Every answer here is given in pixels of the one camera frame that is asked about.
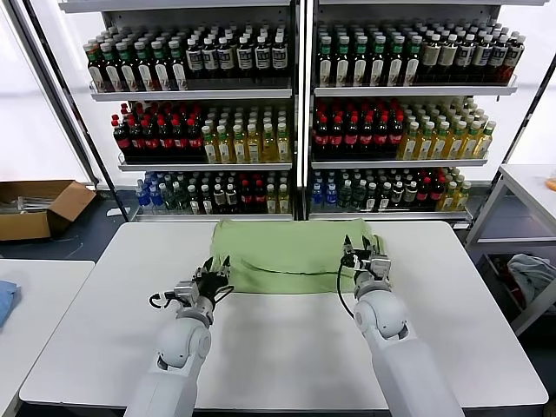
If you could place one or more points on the white paper scrap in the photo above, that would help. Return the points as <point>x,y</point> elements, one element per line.
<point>117,213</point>

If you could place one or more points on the grey metal shelf rack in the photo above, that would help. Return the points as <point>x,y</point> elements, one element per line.
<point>412,92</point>
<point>191,94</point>

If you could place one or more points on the blue water bottle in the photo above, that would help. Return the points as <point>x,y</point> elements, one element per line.
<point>318,195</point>
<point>141,197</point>
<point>155,199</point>
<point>331,195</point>

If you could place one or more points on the dark bottle white label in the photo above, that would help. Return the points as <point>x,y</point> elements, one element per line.
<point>410,195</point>
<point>397,195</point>
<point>231,200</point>
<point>219,200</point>

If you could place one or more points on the clear green-tint water bottle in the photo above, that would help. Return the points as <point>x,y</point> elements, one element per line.
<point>181,200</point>
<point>168,200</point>
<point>358,196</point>
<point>345,196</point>

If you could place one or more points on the brown cardboard box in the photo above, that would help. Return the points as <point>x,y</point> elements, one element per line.
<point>65,208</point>

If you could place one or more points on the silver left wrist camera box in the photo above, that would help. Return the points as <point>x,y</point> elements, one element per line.
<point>186,292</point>

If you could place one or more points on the dark bottle beige label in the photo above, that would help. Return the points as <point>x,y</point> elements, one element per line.
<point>430,56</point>
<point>446,56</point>

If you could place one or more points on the black diagonal pole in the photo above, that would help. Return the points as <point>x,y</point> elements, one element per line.
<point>527,117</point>
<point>115,191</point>

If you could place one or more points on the dark bottle white cap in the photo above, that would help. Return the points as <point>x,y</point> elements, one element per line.
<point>384,197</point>
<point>371,197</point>
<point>194,200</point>
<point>207,200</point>

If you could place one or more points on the bag of metal rods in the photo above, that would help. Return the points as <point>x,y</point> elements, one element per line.
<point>30,202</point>

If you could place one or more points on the green t-shirt with red print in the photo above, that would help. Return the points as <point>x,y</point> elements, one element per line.
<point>295,256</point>

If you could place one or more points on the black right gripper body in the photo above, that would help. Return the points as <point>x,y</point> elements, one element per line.
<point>360,260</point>

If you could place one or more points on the red-cap cola bottle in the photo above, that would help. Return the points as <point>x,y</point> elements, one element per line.
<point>424,195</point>
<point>436,195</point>
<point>246,199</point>
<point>195,140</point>
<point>150,141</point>
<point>395,138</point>
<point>366,139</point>
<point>381,139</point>
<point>351,139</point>
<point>180,140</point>
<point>321,139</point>
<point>259,199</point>
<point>165,141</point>
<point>336,139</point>
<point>121,141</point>
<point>135,141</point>

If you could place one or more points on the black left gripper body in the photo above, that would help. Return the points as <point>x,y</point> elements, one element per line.
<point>212,286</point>

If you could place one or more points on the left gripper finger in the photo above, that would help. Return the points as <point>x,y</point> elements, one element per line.
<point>203,269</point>
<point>223,268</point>

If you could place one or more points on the grey-blue crumpled clothes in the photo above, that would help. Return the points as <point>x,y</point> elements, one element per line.
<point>527,273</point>

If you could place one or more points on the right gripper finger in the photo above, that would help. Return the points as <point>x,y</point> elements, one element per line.
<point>367,247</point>
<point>347,247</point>

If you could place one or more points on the dark bottle blue-white label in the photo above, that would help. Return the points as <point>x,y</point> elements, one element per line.
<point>464,56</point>
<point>226,60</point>
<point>279,59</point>
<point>262,60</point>
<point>480,56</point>
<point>195,61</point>
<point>210,61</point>
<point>245,60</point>
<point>512,54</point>
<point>496,56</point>

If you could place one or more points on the small orange object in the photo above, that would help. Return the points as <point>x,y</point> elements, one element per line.
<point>551,183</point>

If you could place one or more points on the red cloth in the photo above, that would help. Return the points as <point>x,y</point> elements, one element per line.
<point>514,289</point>

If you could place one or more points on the black storage bin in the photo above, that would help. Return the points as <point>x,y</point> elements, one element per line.
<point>495,278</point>

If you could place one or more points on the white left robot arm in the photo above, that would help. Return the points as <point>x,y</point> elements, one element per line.
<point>174,347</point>

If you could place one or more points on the blue folded cloth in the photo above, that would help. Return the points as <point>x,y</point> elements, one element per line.
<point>8,299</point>

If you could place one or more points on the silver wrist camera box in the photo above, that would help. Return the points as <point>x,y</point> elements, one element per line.
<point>380,269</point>
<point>186,292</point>

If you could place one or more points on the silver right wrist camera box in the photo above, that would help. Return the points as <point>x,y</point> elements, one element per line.
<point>380,269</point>

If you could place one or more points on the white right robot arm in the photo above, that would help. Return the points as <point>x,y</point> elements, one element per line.
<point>391,347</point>

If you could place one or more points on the white framed side table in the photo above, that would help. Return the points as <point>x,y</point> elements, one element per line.
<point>521,174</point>

